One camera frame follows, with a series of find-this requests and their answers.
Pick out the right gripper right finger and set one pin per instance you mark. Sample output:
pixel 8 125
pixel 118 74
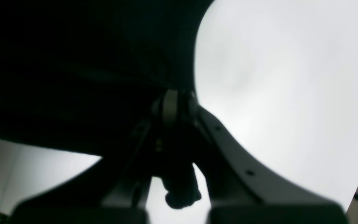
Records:
pixel 244 191

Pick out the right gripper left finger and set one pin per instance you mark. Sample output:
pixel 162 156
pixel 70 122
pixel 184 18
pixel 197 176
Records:
pixel 114 190

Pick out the black graphic T-shirt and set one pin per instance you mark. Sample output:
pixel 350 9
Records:
pixel 81 75

